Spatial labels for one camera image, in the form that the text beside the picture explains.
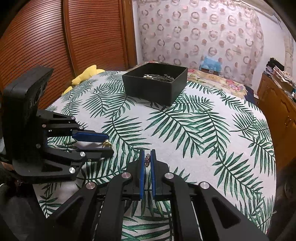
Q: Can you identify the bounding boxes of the stack of folded clothes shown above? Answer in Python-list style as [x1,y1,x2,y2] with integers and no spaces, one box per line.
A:
[265,58,295,94]

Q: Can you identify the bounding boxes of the yellow plush toy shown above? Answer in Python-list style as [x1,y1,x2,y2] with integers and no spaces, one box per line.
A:
[61,65,105,96]

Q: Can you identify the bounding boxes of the cream side curtain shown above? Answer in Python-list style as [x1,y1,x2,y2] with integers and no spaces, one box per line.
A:
[283,33,293,76]

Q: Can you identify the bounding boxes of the small gold earring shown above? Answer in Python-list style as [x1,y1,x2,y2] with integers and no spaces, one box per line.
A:
[102,140,113,149]

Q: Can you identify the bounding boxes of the black open jewelry box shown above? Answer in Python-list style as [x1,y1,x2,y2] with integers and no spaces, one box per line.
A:
[122,62,188,106]

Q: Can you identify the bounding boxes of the long wooden sideboard cabinet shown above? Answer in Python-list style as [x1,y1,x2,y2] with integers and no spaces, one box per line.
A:
[257,73,295,171]

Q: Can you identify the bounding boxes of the palm leaf print tablecloth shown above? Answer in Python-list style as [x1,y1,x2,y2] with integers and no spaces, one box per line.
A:
[34,71,276,232]

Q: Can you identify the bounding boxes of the blue plush item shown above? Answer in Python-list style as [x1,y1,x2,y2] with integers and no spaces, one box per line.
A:
[199,56,222,72]

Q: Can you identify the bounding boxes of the brown louvered wardrobe door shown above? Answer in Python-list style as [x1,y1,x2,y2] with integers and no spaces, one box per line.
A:
[1,1,137,108]

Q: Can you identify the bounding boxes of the silver hair comb purple flowers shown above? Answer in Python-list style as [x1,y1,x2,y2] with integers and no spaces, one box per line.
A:
[152,74,175,82]

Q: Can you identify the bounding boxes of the floral bedspread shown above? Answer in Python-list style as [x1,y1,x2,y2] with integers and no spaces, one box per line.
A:
[187,69,247,99]

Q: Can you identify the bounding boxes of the pink ring pattern curtain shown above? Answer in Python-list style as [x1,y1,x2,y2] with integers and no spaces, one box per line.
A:
[137,1,264,86]

